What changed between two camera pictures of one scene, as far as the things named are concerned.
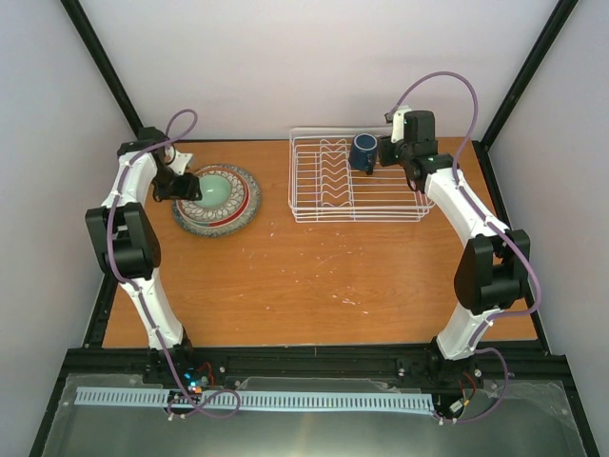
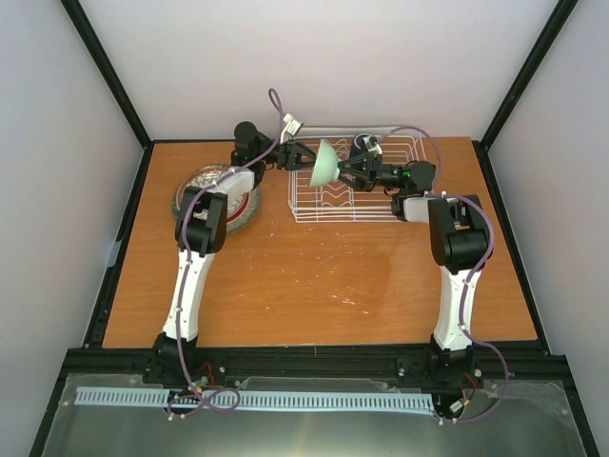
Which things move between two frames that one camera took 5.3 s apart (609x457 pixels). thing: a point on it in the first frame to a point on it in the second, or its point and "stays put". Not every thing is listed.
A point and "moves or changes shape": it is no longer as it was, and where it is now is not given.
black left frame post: [105, 64] stays put
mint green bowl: [215, 190] moves or changes shape
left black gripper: [186, 189] to [287, 158]
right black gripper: [384, 159] to [373, 171]
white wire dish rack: [324, 186] stays put
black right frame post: [518, 89] stays put
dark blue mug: [363, 152] stays put
